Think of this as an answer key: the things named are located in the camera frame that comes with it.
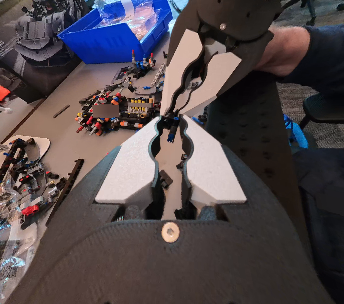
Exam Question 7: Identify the grey lego panel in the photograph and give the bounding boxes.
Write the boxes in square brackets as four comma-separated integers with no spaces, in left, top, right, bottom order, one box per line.
[133,85,164,95]

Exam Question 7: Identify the black curved lego subframe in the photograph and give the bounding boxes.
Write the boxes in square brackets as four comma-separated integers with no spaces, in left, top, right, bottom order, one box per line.
[0,137,41,183]

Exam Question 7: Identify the dark grey lego axle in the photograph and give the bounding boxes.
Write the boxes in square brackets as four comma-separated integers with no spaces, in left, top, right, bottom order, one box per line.
[53,105,70,118]

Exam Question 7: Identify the person's right hand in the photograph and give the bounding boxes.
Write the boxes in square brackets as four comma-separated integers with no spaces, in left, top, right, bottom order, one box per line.
[255,25,311,77]

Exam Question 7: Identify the grey lego steering assembly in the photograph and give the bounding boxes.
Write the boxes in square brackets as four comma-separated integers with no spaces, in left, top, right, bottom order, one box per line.
[106,66,147,92]

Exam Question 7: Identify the clear plastic bag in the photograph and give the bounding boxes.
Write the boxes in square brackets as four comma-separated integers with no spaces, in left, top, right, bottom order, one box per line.
[94,0,164,41]

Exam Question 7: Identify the dark printed cardboard box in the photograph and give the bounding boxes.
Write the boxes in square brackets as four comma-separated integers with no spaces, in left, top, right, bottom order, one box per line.
[0,0,90,104]

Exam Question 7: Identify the white book stand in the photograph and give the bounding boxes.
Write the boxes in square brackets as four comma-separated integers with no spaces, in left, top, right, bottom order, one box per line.
[0,135,51,175]

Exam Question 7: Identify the grey lego subassembly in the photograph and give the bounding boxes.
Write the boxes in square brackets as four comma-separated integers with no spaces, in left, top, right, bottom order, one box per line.
[16,163,66,229]

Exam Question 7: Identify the blue grey lego piston assembly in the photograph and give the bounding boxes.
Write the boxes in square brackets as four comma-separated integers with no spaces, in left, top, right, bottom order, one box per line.
[131,50,156,69]

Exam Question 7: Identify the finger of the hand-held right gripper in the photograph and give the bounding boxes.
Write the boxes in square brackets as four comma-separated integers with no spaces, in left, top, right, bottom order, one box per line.
[180,53,243,119]
[160,28,205,116]

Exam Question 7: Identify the black lego connector pair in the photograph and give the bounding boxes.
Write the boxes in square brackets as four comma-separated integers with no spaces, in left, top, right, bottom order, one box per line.
[159,170,174,187]

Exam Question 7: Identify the multicolour lego chassis assembly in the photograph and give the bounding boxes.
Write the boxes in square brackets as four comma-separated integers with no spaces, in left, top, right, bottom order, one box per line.
[75,89,162,136]

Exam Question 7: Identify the clear bags of lego parts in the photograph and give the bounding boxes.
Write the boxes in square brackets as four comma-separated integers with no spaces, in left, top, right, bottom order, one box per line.
[0,175,43,283]

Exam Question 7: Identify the black lego arm assembly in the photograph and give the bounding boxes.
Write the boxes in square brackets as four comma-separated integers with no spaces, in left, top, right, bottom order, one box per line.
[163,112,180,143]

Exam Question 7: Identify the long black lego beam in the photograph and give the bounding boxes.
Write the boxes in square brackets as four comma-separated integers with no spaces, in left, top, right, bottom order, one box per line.
[46,159,84,226]

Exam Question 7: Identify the light grey lego beam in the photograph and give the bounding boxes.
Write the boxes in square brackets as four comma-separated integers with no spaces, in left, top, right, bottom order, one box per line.
[150,62,166,86]

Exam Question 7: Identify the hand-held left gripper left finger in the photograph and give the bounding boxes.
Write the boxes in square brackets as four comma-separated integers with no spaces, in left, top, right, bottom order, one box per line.
[95,116,164,220]

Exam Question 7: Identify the person's dark blue trousers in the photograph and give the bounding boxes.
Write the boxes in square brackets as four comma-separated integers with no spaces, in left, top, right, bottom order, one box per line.
[293,148,344,304]

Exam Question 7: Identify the blue fabric item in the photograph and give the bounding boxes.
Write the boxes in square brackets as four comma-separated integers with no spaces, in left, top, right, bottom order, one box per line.
[283,114,309,149]

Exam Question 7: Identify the blue storage bin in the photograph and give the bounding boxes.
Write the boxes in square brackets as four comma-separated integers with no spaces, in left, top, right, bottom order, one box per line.
[58,0,173,64]

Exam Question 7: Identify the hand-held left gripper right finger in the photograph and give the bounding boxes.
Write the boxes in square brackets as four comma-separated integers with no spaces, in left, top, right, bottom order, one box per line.
[179,114,247,220]

